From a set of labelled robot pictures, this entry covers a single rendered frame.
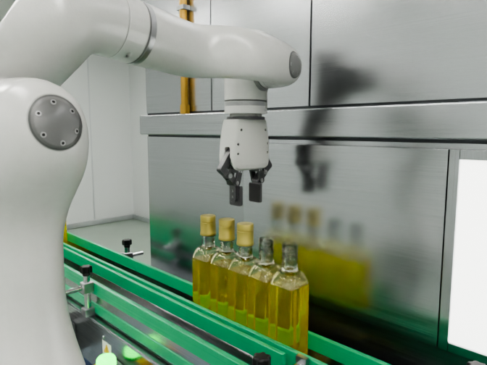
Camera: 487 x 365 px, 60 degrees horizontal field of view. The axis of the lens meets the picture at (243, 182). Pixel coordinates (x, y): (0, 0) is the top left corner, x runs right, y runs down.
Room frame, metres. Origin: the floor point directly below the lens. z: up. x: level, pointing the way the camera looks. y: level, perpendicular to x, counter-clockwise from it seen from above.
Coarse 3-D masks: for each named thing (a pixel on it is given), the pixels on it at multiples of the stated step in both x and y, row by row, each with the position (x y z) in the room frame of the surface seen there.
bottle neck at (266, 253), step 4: (260, 240) 0.79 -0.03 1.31; (264, 240) 0.79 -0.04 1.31; (268, 240) 0.78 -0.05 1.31; (272, 240) 0.79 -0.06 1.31; (260, 244) 0.79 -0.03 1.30; (264, 244) 0.78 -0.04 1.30; (268, 244) 0.78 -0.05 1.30; (272, 244) 0.79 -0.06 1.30; (260, 248) 0.79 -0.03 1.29; (264, 248) 0.79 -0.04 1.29; (268, 248) 0.79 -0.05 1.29; (272, 248) 0.79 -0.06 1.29; (260, 252) 0.79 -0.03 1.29; (264, 252) 0.79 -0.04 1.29; (268, 252) 0.79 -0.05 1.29; (272, 252) 0.79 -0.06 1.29; (260, 256) 0.79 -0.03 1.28; (264, 256) 0.79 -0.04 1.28; (268, 256) 0.78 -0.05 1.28; (272, 256) 0.79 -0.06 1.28; (260, 260) 0.79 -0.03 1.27; (264, 260) 0.79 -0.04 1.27; (268, 260) 0.79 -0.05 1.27; (272, 260) 0.79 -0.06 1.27
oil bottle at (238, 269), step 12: (240, 264) 0.82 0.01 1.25; (252, 264) 0.82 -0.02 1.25; (228, 276) 0.84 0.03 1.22; (240, 276) 0.81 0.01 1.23; (228, 288) 0.84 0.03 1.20; (240, 288) 0.81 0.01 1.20; (228, 300) 0.84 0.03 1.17; (240, 300) 0.81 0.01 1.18; (228, 312) 0.84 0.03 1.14; (240, 312) 0.81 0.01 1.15
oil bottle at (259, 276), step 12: (264, 264) 0.78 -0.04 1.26; (276, 264) 0.79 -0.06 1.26; (252, 276) 0.79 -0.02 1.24; (264, 276) 0.77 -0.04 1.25; (252, 288) 0.79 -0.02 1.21; (264, 288) 0.76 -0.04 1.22; (252, 300) 0.79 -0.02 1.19; (264, 300) 0.76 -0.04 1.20; (252, 312) 0.79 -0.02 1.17; (264, 312) 0.76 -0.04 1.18; (252, 324) 0.79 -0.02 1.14; (264, 324) 0.76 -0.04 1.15
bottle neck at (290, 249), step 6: (288, 246) 0.74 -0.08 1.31; (294, 246) 0.75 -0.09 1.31; (282, 252) 0.75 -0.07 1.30; (288, 252) 0.74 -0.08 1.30; (294, 252) 0.75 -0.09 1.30; (282, 258) 0.75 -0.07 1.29; (288, 258) 0.74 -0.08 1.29; (294, 258) 0.75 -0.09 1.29; (282, 264) 0.76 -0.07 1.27; (288, 264) 0.74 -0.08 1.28; (294, 264) 0.75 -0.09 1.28; (288, 270) 0.74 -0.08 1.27; (294, 270) 0.75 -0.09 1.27
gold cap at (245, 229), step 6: (240, 222) 0.85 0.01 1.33; (246, 222) 0.85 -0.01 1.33; (240, 228) 0.83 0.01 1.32; (246, 228) 0.82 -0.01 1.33; (252, 228) 0.83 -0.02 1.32; (240, 234) 0.83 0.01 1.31; (246, 234) 0.82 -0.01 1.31; (252, 234) 0.83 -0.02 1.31; (240, 240) 0.83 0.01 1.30; (246, 240) 0.82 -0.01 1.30; (252, 240) 0.83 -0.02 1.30
